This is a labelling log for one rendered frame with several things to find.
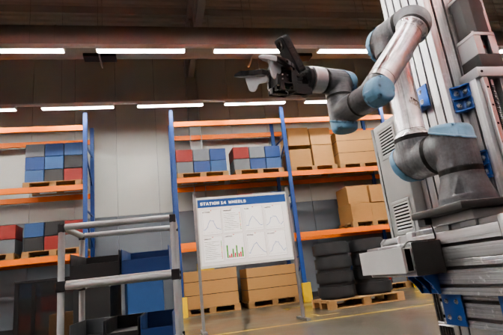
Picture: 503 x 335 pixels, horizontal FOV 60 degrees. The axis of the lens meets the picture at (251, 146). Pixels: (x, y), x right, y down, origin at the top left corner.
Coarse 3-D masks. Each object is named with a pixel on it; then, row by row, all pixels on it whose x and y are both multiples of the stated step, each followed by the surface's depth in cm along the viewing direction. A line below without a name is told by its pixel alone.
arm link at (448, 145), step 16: (432, 128) 122; (448, 128) 118; (464, 128) 117; (432, 144) 122; (448, 144) 117; (464, 144) 116; (432, 160) 122; (448, 160) 117; (464, 160) 115; (480, 160) 116
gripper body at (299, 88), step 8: (288, 72) 118; (296, 72) 120; (304, 72) 123; (312, 72) 120; (272, 80) 120; (280, 80) 116; (288, 80) 118; (296, 80) 118; (304, 80) 123; (312, 80) 120; (272, 88) 119; (280, 88) 117; (288, 88) 118; (296, 88) 117; (304, 88) 120; (280, 96) 122; (304, 96) 123
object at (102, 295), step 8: (88, 288) 565; (96, 288) 566; (104, 288) 566; (112, 288) 577; (120, 288) 612; (88, 296) 562; (96, 296) 563; (104, 296) 563; (112, 296) 573; (120, 296) 608; (88, 304) 560; (96, 304) 560; (104, 304) 560; (112, 304) 570; (120, 304) 604; (88, 312) 557; (96, 312) 557; (104, 312) 557; (112, 312) 566; (120, 312) 601
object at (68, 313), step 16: (16, 288) 630; (32, 288) 634; (48, 288) 637; (16, 304) 624; (32, 304) 627; (48, 304) 631; (64, 304) 634; (16, 320) 618; (32, 320) 622; (48, 320) 625; (64, 320) 628
